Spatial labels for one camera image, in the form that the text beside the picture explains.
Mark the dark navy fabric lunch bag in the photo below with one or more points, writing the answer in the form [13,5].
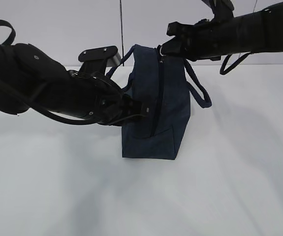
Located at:
[165,85]

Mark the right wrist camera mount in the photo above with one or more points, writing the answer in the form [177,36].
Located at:
[221,9]

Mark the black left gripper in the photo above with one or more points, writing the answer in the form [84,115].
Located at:
[109,104]

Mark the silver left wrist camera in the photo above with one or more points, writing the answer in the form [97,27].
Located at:
[98,59]

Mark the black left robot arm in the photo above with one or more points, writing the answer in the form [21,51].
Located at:
[30,79]

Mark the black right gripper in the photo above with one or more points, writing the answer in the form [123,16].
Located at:
[203,40]

